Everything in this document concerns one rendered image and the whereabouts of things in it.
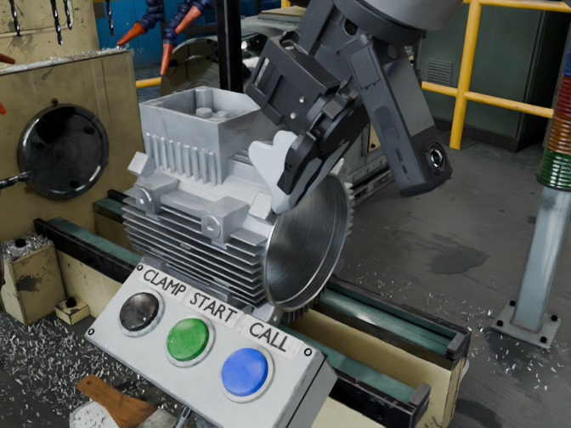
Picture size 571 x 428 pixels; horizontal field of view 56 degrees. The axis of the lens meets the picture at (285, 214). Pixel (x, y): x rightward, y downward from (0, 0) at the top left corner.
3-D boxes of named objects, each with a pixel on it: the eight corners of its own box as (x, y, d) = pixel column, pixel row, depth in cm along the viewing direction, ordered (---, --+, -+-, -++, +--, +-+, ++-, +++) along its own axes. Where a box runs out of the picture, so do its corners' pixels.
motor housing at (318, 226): (132, 290, 66) (109, 144, 58) (235, 231, 80) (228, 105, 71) (256, 359, 56) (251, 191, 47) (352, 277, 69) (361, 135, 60)
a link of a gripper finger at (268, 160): (244, 177, 52) (282, 103, 46) (287, 219, 50) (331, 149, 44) (222, 188, 50) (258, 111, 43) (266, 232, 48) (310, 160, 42)
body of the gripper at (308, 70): (294, 81, 49) (359, -45, 41) (364, 143, 47) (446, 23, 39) (238, 99, 43) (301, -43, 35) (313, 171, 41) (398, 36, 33)
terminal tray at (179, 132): (144, 165, 62) (136, 104, 59) (208, 140, 70) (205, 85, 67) (219, 191, 56) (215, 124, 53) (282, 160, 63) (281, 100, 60)
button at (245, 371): (222, 389, 35) (210, 380, 33) (247, 348, 36) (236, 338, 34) (257, 411, 33) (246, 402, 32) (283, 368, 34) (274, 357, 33)
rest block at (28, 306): (5, 312, 82) (-15, 244, 77) (47, 290, 87) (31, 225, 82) (26, 327, 79) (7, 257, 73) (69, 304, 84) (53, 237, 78)
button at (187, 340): (168, 357, 37) (155, 346, 36) (194, 320, 38) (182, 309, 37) (200, 375, 36) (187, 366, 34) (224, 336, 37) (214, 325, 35)
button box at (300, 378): (117, 361, 43) (77, 334, 39) (170, 288, 46) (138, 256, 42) (287, 475, 34) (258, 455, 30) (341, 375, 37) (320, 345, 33)
